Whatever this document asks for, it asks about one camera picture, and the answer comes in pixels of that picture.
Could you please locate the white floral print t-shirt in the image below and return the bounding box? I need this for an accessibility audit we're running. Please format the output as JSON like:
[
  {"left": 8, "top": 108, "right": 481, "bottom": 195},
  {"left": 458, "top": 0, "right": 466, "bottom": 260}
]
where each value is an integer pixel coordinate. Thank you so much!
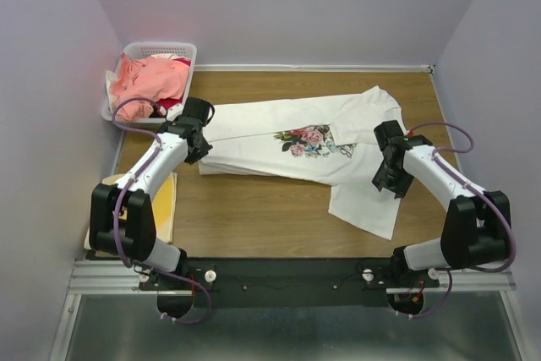
[{"left": 199, "top": 86, "right": 402, "bottom": 240}]

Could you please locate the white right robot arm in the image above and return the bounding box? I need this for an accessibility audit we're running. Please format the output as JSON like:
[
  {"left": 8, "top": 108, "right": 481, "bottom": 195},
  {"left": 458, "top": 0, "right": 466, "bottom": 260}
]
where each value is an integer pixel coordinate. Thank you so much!
[{"left": 372, "top": 120, "right": 516, "bottom": 287}]

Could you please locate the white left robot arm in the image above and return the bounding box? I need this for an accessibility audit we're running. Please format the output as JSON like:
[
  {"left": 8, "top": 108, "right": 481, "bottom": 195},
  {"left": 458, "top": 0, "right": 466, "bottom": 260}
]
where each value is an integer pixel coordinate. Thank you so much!
[{"left": 88, "top": 97, "right": 215, "bottom": 289}]

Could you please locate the red garment in basket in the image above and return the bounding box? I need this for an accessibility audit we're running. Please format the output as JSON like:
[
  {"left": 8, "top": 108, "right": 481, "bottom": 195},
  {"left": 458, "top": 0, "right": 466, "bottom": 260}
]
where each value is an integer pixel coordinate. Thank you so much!
[{"left": 153, "top": 54, "right": 192, "bottom": 110}]

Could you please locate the pink t-shirt in basket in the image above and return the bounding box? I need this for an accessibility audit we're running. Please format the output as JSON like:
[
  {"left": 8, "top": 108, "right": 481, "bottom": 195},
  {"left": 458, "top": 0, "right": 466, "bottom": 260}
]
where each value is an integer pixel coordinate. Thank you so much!
[{"left": 107, "top": 53, "right": 166, "bottom": 123}]

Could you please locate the folded yellow chick t-shirt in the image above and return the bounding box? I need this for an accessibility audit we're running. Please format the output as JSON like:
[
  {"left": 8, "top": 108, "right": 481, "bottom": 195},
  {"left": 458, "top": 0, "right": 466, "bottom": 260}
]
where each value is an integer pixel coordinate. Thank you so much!
[{"left": 83, "top": 171, "right": 178, "bottom": 250}]

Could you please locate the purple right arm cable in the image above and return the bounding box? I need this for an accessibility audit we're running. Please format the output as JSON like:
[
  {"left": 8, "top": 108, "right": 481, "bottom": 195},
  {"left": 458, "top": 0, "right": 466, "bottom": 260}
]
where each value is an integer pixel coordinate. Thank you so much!
[{"left": 392, "top": 122, "right": 517, "bottom": 322}]

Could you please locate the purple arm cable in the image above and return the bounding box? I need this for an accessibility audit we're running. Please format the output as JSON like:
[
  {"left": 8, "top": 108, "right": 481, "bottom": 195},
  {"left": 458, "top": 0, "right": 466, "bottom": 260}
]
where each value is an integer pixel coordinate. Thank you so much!
[
  {"left": 392, "top": 122, "right": 517, "bottom": 322},
  {"left": 109, "top": 98, "right": 214, "bottom": 325}
]

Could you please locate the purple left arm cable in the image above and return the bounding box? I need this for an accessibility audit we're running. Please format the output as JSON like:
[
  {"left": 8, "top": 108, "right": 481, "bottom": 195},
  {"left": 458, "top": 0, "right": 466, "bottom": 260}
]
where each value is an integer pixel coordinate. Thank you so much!
[{"left": 109, "top": 98, "right": 214, "bottom": 325}]

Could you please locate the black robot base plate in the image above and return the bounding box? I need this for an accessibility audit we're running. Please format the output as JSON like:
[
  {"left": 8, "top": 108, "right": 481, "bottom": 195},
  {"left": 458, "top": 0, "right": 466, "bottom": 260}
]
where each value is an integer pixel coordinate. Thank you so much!
[{"left": 138, "top": 255, "right": 440, "bottom": 310}]

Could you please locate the aluminium front rail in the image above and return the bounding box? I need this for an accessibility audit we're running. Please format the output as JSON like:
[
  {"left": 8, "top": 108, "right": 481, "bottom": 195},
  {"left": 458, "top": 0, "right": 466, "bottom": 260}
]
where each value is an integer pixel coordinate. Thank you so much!
[{"left": 68, "top": 260, "right": 516, "bottom": 295}]

